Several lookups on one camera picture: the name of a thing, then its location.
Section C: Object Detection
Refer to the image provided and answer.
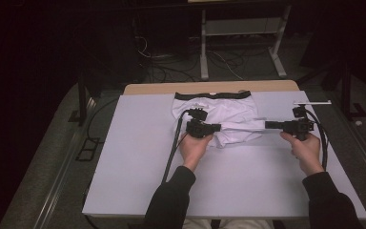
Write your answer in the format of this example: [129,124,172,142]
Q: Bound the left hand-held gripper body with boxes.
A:
[185,108,214,139]

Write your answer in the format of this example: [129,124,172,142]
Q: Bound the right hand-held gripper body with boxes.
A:
[284,100,333,142]

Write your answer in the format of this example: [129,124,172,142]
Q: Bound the white underwear with black waistband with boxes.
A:
[171,90,266,150]

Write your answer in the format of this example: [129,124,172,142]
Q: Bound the person's left hand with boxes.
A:
[178,132,215,173]

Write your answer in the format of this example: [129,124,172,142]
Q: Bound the person's right hand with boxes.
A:
[279,131,326,177]

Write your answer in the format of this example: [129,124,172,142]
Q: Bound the black metal stand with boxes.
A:
[68,68,98,127]
[298,60,366,120]

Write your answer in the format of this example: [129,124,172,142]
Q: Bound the white board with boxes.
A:
[81,90,366,221]

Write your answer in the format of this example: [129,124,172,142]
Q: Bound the person's legs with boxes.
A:
[182,219,275,229]

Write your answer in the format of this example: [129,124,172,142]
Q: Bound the white metal stand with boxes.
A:
[199,4,293,80]

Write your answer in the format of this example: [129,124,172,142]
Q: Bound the right hand-held gripper cable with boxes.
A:
[304,108,329,172]

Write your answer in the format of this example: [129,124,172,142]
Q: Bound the hand-held gripper cable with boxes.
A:
[304,108,329,172]
[161,109,193,184]

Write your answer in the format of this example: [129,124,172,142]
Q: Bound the left hand-held gripper cable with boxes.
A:
[161,109,193,184]

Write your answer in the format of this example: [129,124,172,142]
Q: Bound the tangle of floor cables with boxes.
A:
[134,34,246,84]

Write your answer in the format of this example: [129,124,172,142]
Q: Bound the black floor cable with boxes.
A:
[86,96,119,143]

